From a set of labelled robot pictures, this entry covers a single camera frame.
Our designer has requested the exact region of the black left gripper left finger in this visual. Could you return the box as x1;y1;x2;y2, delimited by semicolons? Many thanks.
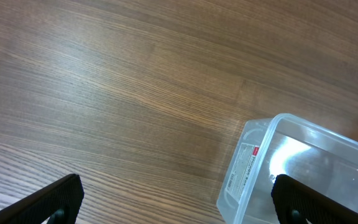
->
0;174;84;224

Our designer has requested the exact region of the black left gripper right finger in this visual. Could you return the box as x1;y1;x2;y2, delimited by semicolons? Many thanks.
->
271;174;358;224

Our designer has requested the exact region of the clear plastic container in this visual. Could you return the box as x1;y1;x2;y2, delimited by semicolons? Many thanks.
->
216;113;358;223

